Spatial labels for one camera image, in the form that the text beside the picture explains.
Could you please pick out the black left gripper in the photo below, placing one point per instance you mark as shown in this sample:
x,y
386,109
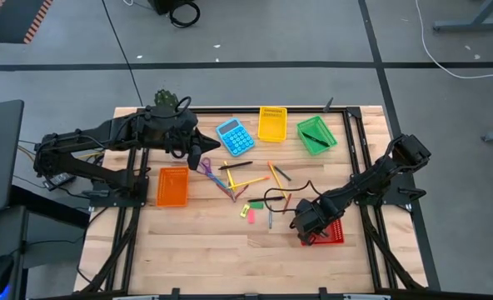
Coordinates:
x,y
186,133

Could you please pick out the yellow plastic bin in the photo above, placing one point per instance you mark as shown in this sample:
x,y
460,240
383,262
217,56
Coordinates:
x,y
272,125

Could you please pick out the grey crayon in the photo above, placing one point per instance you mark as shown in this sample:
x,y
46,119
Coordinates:
x,y
270,216

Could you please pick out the black pen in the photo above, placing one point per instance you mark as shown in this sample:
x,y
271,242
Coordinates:
x,y
235,165
315,139
266,199

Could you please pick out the black crayon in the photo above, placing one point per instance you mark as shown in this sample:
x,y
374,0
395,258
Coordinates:
x,y
282,173

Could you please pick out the blue calculator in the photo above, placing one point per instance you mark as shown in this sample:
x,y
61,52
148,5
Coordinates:
x,y
236,139

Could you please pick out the red plastic bin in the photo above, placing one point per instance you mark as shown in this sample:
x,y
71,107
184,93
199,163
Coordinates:
x,y
336,233

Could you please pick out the dark red pencil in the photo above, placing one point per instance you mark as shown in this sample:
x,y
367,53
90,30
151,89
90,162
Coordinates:
x,y
242,191

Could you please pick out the pink eraser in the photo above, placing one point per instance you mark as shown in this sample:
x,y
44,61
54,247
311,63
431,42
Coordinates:
x,y
251,216

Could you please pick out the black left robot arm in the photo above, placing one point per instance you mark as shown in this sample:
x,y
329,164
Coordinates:
x,y
84,137

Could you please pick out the black side desk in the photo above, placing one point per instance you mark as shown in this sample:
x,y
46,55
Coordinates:
x,y
5,233

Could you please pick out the small red ball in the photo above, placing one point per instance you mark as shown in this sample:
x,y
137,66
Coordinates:
x,y
287,205

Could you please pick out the black table frame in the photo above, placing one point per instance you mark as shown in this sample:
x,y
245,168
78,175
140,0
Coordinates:
x,y
305,110

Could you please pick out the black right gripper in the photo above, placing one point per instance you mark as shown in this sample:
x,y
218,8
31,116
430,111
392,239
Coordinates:
x,y
309,218

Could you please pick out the black equipment box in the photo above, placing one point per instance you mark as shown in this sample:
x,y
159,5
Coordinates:
x,y
161,5

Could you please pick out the yellow eraser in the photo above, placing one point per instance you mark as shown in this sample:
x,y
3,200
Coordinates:
x,y
245,211

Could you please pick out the black power adapter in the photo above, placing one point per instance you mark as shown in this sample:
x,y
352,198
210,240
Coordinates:
x,y
59,181

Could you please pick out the green eraser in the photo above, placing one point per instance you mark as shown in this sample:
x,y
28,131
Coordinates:
x,y
256,205

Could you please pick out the black frame lever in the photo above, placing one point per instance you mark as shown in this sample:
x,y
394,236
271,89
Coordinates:
x,y
328,106

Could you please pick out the black mat orange striped edge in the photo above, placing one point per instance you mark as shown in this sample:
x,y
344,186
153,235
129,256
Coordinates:
x,y
13,21

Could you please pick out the grey desk leg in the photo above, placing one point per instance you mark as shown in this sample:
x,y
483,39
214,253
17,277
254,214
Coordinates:
x,y
471,25

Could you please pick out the dark grey monitor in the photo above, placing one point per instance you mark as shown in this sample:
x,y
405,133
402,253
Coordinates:
x,y
1,158

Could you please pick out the orange plastic bin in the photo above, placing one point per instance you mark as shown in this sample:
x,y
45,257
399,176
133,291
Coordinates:
x,y
171,187

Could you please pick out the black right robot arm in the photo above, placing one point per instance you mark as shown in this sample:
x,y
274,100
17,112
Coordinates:
x,y
375,179

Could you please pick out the green plastic bin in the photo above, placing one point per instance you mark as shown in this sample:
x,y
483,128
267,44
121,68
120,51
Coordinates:
x,y
319,125

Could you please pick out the cactus in white pot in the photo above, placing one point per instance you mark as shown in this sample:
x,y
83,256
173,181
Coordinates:
x,y
165,98

